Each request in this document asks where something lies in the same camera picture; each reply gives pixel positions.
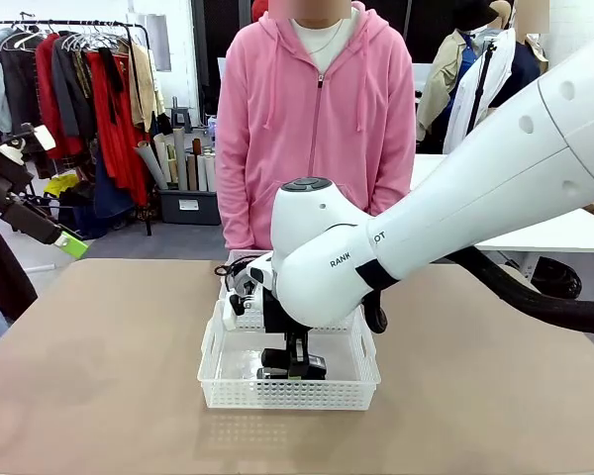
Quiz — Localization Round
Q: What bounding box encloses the grey storage bin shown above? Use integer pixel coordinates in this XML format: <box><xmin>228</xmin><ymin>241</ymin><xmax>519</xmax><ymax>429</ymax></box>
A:
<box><xmin>158</xmin><ymin>189</ymin><xmax>222</xmax><ymax>227</ymax></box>

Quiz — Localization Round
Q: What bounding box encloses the black metal clothes rack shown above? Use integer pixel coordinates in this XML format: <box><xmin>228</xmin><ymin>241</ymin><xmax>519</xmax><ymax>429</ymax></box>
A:
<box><xmin>0</xmin><ymin>12</ymin><xmax>153</xmax><ymax>238</ymax></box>

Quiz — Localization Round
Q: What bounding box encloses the dark brown cloth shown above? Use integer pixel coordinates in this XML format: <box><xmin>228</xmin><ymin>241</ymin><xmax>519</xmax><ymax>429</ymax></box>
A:
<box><xmin>0</xmin><ymin>217</ymin><xmax>39</xmax><ymax>324</ymax></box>

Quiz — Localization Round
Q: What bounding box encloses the dark charcoal hanging garment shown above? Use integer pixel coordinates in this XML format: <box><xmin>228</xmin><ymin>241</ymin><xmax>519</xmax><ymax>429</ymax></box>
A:
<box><xmin>0</xmin><ymin>37</ymin><xmax>44</xmax><ymax>160</ymax></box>

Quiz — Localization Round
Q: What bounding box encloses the black tripod pole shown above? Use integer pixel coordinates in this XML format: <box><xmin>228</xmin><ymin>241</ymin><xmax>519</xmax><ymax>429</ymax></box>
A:
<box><xmin>467</xmin><ymin>39</ymin><xmax>499</xmax><ymax>140</ymax></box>

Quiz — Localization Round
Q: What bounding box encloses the grey hanging jacket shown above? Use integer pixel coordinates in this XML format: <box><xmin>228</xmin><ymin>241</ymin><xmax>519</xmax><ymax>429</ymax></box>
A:
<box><xmin>51</xmin><ymin>34</ymin><xmax>98</xmax><ymax>141</ymax></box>

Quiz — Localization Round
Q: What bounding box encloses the large white perforated plastic basket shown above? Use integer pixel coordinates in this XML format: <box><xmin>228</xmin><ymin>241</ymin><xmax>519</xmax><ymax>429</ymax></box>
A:
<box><xmin>196</xmin><ymin>299</ymin><xmax>382</xmax><ymax>411</ymax></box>

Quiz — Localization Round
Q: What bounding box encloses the navy blue garment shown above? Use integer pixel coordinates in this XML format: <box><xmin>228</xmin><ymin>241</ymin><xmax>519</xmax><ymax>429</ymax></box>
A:
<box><xmin>71</xmin><ymin>147</ymin><xmax>136</xmax><ymax>234</ymax></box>

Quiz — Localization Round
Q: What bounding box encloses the small white perforated plastic basket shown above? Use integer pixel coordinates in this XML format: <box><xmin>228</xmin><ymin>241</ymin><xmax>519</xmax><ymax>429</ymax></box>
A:
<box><xmin>218</xmin><ymin>249</ymin><xmax>363</xmax><ymax>333</ymax></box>

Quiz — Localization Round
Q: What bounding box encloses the grey slanted paper roll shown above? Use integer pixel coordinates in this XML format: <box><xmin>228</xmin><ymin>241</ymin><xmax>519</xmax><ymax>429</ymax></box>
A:
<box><xmin>135</xmin><ymin>141</ymin><xmax>169</xmax><ymax>191</ymax></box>

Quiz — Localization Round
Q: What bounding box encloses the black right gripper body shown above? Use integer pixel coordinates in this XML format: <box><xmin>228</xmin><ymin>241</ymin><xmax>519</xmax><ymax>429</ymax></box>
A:
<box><xmin>261</xmin><ymin>290</ymin><xmax>312</xmax><ymax>348</ymax></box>

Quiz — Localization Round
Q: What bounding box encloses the beige hanging jacket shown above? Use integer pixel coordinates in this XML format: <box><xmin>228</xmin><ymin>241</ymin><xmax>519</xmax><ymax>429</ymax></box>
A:
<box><xmin>126</xmin><ymin>42</ymin><xmax>167</xmax><ymax>133</ymax></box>

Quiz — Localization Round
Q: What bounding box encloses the red hanging dress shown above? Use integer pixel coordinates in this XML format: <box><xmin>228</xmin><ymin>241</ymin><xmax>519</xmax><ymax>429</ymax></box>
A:
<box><xmin>86</xmin><ymin>48</ymin><xmax>152</xmax><ymax>207</ymax></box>

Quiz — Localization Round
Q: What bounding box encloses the person in pink hoodie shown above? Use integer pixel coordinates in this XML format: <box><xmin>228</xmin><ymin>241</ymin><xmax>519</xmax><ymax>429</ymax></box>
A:
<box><xmin>215</xmin><ymin>0</ymin><xmax>417</xmax><ymax>251</ymax></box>

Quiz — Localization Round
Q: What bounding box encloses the black hanging scarf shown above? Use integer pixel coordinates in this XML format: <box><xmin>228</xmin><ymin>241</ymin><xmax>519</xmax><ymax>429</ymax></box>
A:
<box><xmin>97</xmin><ymin>47</ymin><xmax>126</xmax><ymax>126</ymax></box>

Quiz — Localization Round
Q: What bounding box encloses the mannequin in navy clothes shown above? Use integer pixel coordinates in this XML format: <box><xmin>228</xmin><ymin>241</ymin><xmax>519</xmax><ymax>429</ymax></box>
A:
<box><xmin>489</xmin><ymin>33</ymin><xmax>548</xmax><ymax>110</ymax></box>

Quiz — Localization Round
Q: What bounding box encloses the white lab coat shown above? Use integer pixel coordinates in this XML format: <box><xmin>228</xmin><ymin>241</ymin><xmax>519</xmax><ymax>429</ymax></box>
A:
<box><xmin>443</xmin><ymin>28</ymin><xmax>519</xmax><ymax>156</ymax></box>

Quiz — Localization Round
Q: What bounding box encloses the tall grey cardboard tube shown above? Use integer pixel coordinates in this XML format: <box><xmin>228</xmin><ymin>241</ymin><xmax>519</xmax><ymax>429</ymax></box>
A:
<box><xmin>172</xmin><ymin>127</ymin><xmax>190</xmax><ymax>192</ymax></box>

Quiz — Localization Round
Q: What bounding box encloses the thin black camera cable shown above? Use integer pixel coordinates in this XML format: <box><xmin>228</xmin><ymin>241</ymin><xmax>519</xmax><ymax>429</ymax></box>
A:
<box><xmin>213</xmin><ymin>255</ymin><xmax>258</xmax><ymax>279</ymax></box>

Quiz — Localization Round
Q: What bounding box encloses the mannequin in beige coat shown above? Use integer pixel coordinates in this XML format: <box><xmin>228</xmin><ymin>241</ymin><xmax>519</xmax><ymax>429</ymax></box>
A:
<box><xmin>415</xmin><ymin>0</ymin><xmax>514</xmax><ymax>154</ymax></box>

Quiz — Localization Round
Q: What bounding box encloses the black stapler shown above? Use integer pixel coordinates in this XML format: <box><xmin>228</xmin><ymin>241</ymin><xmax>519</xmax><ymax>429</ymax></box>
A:
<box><xmin>255</xmin><ymin>347</ymin><xmax>329</xmax><ymax>382</ymax></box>

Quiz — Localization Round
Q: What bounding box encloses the black velcro strap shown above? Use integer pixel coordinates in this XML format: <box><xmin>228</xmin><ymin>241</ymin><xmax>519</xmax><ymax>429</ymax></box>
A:
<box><xmin>354</xmin><ymin>257</ymin><xmax>402</xmax><ymax>334</ymax></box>

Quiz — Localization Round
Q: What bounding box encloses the yellow cloth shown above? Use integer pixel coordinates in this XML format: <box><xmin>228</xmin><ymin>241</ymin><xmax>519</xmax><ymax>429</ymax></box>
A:
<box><xmin>45</xmin><ymin>172</ymin><xmax>81</xmax><ymax>197</ymax></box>

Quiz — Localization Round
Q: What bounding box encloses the red hanging jacket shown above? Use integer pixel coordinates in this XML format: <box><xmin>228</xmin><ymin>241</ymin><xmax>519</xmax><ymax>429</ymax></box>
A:
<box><xmin>34</xmin><ymin>33</ymin><xmax>86</xmax><ymax>160</ymax></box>

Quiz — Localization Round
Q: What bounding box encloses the black step stool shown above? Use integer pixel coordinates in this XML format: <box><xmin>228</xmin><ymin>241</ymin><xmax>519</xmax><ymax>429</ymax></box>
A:
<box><xmin>169</xmin><ymin>96</ymin><xmax>196</xmax><ymax>134</ymax></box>

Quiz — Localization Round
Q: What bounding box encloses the black right cable hose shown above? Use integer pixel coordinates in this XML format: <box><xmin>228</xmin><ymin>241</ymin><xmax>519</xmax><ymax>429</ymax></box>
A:
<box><xmin>447</xmin><ymin>245</ymin><xmax>594</xmax><ymax>339</ymax></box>

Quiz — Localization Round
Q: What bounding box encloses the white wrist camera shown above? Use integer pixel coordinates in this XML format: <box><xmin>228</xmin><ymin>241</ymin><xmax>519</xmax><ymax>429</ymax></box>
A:
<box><xmin>221</xmin><ymin>252</ymin><xmax>274</xmax><ymax>333</ymax></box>
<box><xmin>8</xmin><ymin>123</ymin><xmax>57</xmax><ymax>165</ymax></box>

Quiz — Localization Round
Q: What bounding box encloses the white background table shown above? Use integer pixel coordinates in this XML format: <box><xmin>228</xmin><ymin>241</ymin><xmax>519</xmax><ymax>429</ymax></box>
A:
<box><xmin>410</xmin><ymin>152</ymin><xmax>594</xmax><ymax>254</ymax></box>

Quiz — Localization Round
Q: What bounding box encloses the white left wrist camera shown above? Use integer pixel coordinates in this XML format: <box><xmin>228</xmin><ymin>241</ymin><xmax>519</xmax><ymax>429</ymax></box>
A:
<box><xmin>8</xmin><ymin>123</ymin><xmax>57</xmax><ymax>165</ymax></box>

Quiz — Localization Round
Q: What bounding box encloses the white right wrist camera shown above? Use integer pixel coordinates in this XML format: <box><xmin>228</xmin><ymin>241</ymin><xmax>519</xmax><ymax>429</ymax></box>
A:
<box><xmin>221</xmin><ymin>252</ymin><xmax>274</xmax><ymax>333</ymax></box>

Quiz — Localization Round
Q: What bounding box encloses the brown cardboard tube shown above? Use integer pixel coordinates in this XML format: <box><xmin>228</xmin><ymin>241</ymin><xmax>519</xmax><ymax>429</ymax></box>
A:
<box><xmin>191</xmin><ymin>139</ymin><xmax>204</xmax><ymax>192</ymax></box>

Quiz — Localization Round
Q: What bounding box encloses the white cardboard tube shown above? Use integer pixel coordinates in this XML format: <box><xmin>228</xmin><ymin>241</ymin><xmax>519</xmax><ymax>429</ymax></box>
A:
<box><xmin>203</xmin><ymin>153</ymin><xmax>219</xmax><ymax>194</ymax></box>

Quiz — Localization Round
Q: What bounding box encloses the cream paper roll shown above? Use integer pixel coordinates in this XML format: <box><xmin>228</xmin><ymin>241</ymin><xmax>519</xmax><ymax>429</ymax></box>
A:
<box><xmin>152</xmin><ymin>134</ymin><xmax>177</xmax><ymax>187</ymax></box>

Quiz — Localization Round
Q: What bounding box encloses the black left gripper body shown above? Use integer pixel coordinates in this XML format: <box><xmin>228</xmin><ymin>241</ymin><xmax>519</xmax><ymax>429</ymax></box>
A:
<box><xmin>0</xmin><ymin>142</ymin><xmax>36</xmax><ymax>220</ymax></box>

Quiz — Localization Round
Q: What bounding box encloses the black cable pile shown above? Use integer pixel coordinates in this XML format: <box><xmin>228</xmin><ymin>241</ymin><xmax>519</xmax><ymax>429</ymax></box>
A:
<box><xmin>533</xmin><ymin>255</ymin><xmax>583</xmax><ymax>299</ymax></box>

